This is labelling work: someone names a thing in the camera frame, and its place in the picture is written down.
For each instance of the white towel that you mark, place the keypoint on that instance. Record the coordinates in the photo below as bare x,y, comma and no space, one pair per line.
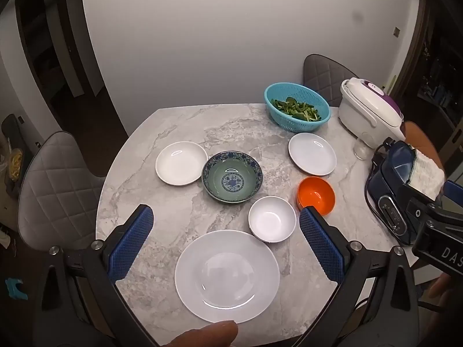
428,173

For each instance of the grey quilted chair back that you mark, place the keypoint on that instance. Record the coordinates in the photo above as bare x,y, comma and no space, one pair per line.
323,74

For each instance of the small white bowl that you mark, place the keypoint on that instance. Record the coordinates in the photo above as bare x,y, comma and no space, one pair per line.
272,223

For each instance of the small white plate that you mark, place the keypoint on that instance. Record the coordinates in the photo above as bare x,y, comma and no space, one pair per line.
181,162
312,153

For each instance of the dark wooden door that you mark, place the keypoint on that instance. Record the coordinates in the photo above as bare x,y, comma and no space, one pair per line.
47,36

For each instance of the orange chair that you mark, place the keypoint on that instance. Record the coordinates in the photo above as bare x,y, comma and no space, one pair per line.
423,137

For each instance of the dark blue appliance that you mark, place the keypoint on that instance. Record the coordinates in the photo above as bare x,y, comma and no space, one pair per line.
390,184

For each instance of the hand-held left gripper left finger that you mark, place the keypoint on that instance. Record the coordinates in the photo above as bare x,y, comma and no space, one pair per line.
134,238

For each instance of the wall switch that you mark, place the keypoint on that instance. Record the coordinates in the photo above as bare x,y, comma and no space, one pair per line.
396,31

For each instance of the person's right hand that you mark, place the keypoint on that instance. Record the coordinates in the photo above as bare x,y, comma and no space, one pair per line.
450,291

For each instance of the white rice cooker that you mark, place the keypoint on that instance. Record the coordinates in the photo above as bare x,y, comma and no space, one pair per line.
365,112

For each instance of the teal plastic colander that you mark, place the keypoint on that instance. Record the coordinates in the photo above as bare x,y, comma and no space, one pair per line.
289,121

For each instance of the yellow round object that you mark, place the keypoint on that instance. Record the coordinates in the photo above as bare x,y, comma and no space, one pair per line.
15,164

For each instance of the orange bowl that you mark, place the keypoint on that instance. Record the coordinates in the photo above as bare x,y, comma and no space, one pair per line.
315,195

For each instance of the clear glass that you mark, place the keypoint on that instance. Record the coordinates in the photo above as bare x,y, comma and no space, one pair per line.
361,150

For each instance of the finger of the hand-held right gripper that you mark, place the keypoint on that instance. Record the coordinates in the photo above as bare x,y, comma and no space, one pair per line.
417,206

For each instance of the blue patterned bowl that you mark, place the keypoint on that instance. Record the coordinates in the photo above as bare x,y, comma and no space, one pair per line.
232,177

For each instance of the grey quilted chair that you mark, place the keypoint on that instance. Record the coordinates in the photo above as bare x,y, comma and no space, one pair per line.
323,74
54,195

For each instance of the large white plate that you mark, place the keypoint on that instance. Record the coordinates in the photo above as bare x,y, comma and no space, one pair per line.
227,276

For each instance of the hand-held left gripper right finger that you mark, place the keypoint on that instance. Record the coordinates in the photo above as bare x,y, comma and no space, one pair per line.
322,245

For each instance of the person's left hand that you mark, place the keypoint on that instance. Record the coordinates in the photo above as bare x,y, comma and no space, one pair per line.
202,334

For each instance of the teal plastic stool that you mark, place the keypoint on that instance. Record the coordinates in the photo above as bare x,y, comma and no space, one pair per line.
16,289

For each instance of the dark shelf cabinet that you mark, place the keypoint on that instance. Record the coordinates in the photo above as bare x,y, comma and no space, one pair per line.
437,72

